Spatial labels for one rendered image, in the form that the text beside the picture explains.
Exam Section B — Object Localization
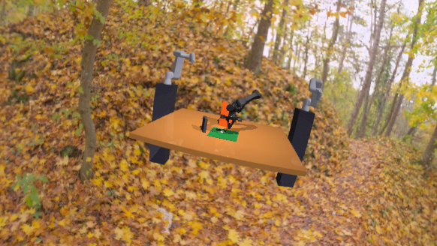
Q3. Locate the green circuit board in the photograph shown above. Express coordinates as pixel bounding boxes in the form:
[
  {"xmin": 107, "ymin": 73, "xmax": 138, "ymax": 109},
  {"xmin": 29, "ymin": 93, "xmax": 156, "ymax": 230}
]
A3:
[{"xmin": 207, "ymin": 127, "xmax": 239, "ymax": 142}]

